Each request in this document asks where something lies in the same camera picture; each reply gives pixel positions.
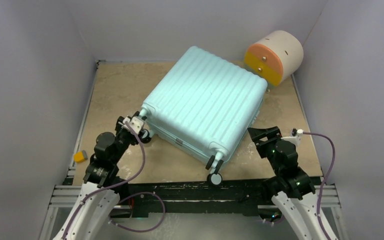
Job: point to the light blue suitcase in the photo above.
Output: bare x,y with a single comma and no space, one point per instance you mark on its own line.
204,105

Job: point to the yellow grey small block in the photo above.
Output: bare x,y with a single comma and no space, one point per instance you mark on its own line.
80,156

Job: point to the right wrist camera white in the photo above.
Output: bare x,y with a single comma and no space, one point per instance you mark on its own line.
295,137

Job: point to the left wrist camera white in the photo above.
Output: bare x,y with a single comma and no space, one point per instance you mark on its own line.
133,123

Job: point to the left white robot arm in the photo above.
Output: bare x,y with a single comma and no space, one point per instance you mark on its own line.
102,188

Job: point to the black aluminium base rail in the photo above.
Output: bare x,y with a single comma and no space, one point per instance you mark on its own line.
245,196

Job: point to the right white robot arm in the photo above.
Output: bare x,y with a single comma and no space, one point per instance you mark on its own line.
291,190

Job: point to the round pastel drawer cabinet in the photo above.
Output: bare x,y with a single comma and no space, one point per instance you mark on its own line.
274,57

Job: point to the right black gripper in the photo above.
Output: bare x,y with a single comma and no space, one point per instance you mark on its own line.
271,133

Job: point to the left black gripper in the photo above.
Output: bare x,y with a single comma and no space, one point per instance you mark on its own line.
118,126

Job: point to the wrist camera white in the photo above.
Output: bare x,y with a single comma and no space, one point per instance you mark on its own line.
133,123
295,137

